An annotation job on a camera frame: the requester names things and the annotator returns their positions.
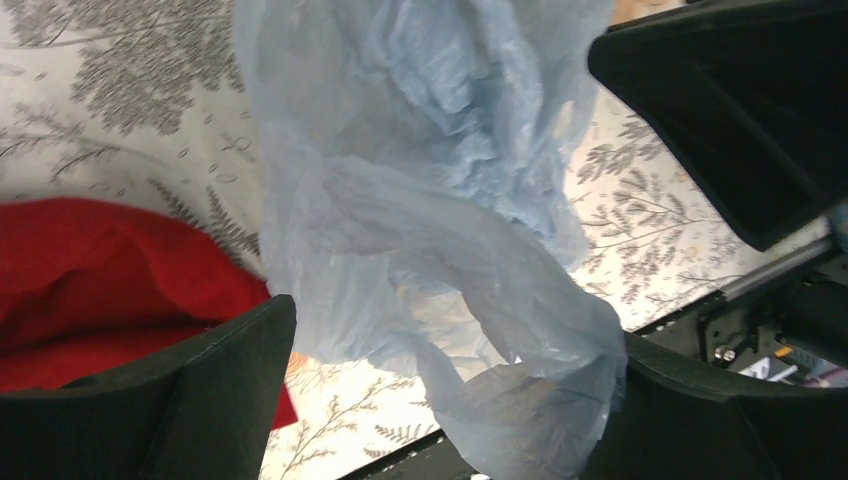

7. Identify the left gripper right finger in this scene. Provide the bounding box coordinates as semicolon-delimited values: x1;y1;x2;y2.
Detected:
580;334;847;480

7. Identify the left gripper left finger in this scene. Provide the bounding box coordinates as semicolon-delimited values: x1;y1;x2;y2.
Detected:
1;295;296;479

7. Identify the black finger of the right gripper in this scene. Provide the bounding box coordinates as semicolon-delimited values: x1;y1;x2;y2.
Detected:
587;1;847;251

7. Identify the light blue plastic trash bag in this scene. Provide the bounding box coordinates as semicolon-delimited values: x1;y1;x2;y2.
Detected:
233;1;627;479

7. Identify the red cloth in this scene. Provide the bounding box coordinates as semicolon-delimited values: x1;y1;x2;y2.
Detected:
1;198;269;394

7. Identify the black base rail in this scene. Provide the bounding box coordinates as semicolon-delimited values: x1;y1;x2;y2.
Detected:
337;248;848;480

